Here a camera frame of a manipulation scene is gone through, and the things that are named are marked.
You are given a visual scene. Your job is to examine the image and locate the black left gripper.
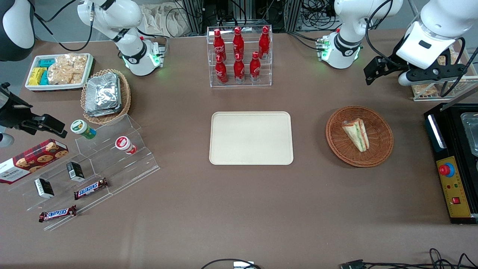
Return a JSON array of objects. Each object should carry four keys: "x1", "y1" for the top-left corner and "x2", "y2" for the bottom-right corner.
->
[{"x1": 364, "y1": 56, "x2": 468, "y2": 86}]

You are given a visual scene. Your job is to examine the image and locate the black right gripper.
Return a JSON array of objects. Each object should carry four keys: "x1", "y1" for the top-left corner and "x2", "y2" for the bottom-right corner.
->
[{"x1": 0, "y1": 83, "x2": 68, "y2": 138}]

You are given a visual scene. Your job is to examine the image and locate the plastic-wrapped triangle sandwich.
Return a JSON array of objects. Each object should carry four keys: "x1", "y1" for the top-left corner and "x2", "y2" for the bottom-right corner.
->
[{"x1": 341, "y1": 118, "x2": 370, "y2": 152}]

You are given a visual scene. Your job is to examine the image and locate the white rectangular snack tray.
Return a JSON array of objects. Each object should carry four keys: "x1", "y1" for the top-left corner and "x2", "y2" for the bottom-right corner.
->
[{"x1": 25, "y1": 53, "x2": 94, "y2": 92}]

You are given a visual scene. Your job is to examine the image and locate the brown wicker basket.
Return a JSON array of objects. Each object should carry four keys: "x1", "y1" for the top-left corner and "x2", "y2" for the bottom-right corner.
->
[{"x1": 326, "y1": 106, "x2": 394, "y2": 168}]

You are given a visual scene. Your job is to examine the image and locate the light tan wicker basket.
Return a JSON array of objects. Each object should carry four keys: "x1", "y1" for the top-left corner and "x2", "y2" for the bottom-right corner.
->
[{"x1": 80, "y1": 69, "x2": 131, "y2": 125}]

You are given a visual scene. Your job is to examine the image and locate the beige plastic tray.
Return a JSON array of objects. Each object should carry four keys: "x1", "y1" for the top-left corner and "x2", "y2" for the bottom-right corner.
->
[{"x1": 209, "y1": 111, "x2": 294, "y2": 166}]

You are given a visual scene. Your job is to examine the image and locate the white cylinder on left wrist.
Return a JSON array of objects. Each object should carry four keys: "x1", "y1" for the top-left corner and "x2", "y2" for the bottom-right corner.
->
[{"x1": 398, "y1": 72, "x2": 416, "y2": 87}]

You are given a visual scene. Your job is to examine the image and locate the green lid snack cup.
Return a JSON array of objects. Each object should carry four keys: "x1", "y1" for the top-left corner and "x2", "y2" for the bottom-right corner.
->
[{"x1": 71, "y1": 120, "x2": 97, "y2": 140}]

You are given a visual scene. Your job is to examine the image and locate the red tartan cookie box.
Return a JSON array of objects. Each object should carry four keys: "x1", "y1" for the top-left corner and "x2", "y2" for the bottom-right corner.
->
[{"x1": 0, "y1": 139, "x2": 69, "y2": 184}]

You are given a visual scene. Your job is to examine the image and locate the bagged fried snack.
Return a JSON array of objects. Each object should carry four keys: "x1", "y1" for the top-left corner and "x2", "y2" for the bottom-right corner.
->
[
  {"x1": 441, "y1": 47, "x2": 463, "y2": 69},
  {"x1": 414, "y1": 84, "x2": 446, "y2": 98}
]

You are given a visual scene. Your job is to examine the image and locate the yellow snack pack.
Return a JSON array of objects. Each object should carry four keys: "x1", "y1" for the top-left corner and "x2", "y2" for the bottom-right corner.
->
[{"x1": 29, "y1": 67, "x2": 47, "y2": 86}]

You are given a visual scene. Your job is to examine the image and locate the clear bag of crackers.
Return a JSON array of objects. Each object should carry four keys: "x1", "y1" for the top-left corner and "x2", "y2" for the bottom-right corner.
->
[
  {"x1": 55, "y1": 53, "x2": 89, "y2": 70},
  {"x1": 47, "y1": 66, "x2": 87, "y2": 85}
]

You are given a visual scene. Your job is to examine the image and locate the small black box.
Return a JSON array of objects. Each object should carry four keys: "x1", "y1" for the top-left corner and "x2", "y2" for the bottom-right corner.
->
[
  {"x1": 34, "y1": 178, "x2": 55, "y2": 199},
  {"x1": 66, "y1": 161, "x2": 85, "y2": 182}
]

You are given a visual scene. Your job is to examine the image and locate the silver foil packs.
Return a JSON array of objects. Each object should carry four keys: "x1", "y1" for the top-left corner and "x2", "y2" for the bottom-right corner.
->
[{"x1": 85, "y1": 73, "x2": 122, "y2": 117}]

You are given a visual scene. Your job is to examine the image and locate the clear acrylic stepped stand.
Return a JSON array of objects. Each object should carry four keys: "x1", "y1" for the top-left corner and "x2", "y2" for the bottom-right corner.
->
[{"x1": 7, "y1": 114, "x2": 161, "y2": 231}]

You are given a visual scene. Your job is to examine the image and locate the brown Snickers bar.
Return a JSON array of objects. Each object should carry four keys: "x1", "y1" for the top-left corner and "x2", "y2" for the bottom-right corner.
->
[
  {"x1": 74, "y1": 178, "x2": 109, "y2": 200},
  {"x1": 38, "y1": 205, "x2": 77, "y2": 223}
]

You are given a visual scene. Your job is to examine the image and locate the red lid snack cup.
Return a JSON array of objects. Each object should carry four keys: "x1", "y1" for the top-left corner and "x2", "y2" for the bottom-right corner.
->
[{"x1": 115, "y1": 136, "x2": 137, "y2": 155}]

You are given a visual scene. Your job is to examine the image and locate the steel pan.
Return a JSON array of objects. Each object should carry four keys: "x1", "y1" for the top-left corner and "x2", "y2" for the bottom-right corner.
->
[{"x1": 460, "y1": 112, "x2": 478, "y2": 157}]

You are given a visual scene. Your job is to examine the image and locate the red cola bottle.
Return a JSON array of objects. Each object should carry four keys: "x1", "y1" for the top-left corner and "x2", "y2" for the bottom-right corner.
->
[
  {"x1": 213, "y1": 29, "x2": 227, "y2": 62},
  {"x1": 233, "y1": 53, "x2": 246, "y2": 84},
  {"x1": 232, "y1": 27, "x2": 245, "y2": 60},
  {"x1": 258, "y1": 26, "x2": 271, "y2": 59},
  {"x1": 215, "y1": 55, "x2": 229, "y2": 85},
  {"x1": 249, "y1": 52, "x2": 261, "y2": 83}
]

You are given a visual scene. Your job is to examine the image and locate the clear acrylic bottle rack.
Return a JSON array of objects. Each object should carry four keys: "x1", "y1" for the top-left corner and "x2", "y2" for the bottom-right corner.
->
[{"x1": 207, "y1": 25, "x2": 273, "y2": 88}]

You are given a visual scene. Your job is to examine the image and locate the black appliance with yellow panel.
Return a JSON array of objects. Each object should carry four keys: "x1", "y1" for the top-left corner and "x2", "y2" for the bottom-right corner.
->
[{"x1": 423, "y1": 87, "x2": 478, "y2": 225}]

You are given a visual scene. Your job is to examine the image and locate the beige cloth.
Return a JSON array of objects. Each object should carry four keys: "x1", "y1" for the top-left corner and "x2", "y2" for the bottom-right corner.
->
[{"x1": 140, "y1": 3, "x2": 188, "y2": 38}]

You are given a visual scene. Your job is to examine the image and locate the white wire rack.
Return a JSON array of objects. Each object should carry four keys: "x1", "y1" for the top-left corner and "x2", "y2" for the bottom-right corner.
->
[{"x1": 410, "y1": 37, "x2": 478, "y2": 102}]

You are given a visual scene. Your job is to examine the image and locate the black cable with connector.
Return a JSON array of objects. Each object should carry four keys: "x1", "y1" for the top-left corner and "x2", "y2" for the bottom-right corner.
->
[{"x1": 340, "y1": 248, "x2": 478, "y2": 269}]

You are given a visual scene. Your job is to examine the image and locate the black cable loop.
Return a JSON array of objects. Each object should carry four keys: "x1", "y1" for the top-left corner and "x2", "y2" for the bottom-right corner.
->
[{"x1": 201, "y1": 259, "x2": 262, "y2": 269}]

